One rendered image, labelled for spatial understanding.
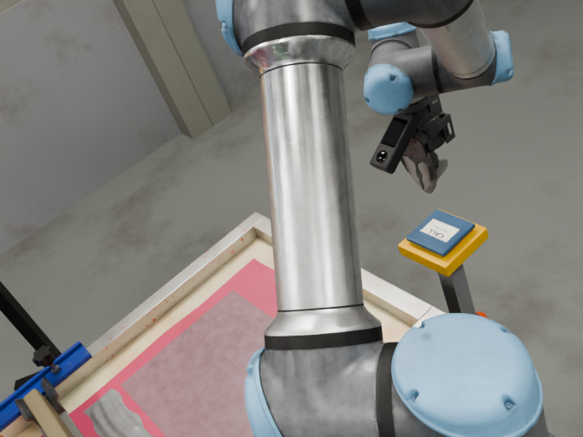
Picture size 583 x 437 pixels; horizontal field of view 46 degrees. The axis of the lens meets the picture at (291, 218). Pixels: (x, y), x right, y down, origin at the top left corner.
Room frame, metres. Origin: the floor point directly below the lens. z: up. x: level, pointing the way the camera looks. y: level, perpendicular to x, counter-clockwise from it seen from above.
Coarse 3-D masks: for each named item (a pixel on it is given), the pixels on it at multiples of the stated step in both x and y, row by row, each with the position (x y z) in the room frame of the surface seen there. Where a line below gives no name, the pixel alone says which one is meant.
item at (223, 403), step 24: (240, 360) 0.94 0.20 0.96; (216, 384) 0.91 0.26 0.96; (240, 384) 0.88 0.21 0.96; (192, 408) 0.88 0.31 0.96; (216, 408) 0.85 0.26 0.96; (240, 408) 0.83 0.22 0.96; (168, 432) 0.85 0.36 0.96; (192, 432) 0.83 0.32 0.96; (216, 432) 0.80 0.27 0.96; (240, 432) 0.78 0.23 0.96
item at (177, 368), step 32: (224, 288) 1.16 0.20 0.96; (256, 288) 1.12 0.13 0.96; (192, 320) 1.10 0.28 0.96; (224, 320) 1.06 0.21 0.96; (256, 320) 1.02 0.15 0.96; (160, 352) 1.05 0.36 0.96; (192, 352) 1.01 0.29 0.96; (224, 352) 0.98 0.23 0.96; (128, 384) 1.00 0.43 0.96; (160, 384) 0.97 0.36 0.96; (192, 384) 0.93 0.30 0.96; (160, 416) 0.89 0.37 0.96
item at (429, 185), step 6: (420, 162) 1.02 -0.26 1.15; (444, 162) 1.03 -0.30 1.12; (420, 168) 1.02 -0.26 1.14; (426, 168) 1.00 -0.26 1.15; (438, 168) 1.02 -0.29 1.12; (444, 168) 1.03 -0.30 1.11; (426, 174) 1.01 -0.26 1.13; (438, 174) 1.02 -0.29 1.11; (426, 180) 1.01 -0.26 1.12; (426, 186) 1.02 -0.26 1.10; (432, 186) 1.01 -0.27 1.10
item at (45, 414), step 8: (32, 392) 0.98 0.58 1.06; (24, 400) 0.97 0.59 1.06; (32, 400) 0.96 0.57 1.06; (40, 400) 0.95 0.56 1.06; (32, 408) 0.94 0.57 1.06; (40, 408) 0.93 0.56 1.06; (48, 408) 0.92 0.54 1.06; (40, 416) 0.91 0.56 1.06; (48, 416) 0.90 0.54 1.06; (56, 416) 0.91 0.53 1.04; (40, 424) 0.89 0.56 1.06; (48, 424) 0.88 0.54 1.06; (56, 424) 0.87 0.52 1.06; (64, 424) 0.92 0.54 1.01; (48, 432) 0.87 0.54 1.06; (56, 432) 0.86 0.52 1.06; (64, 432) 0.85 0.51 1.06
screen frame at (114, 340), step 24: (240, 240) 1.26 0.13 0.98; (264, 240) 1.26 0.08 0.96; (192, 264) 1.24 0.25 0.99; (216, 264) 1.23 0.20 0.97; (168, 288) 1.19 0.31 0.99; (192, 288) 1.19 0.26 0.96; (384, 288) 0.92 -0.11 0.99; (144, 312) 1.15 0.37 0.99; (408, 312) 0.85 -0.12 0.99; (432, 312) 0.82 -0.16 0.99; (120, 336) 1.11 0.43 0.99; (96, 360) 1.09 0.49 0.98; (72, 384) 1.06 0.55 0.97; (0, 432) 0.99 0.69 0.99
